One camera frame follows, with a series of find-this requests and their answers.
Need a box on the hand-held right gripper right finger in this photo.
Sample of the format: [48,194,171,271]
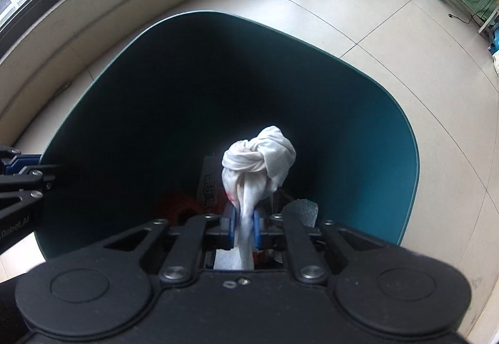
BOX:
[253,209,386,284]

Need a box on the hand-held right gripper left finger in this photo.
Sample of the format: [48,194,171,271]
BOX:
[103,208,239,284]

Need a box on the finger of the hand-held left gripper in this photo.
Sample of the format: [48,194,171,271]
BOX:
[0,165,62,221]
[0,145,43,175]

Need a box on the orange foam fruit net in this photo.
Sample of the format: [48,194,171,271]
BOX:
[151,191,203,227]

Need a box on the white knotted tissue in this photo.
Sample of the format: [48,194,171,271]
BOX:
[221,126,297,270]

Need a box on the teal plastic bin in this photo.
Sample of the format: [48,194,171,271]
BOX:
[34,10,419,263]

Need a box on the white paper tissue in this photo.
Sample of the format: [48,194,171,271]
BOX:
[213,248,245,271]

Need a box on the black cable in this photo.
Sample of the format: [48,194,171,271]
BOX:
[448,0,497,27]

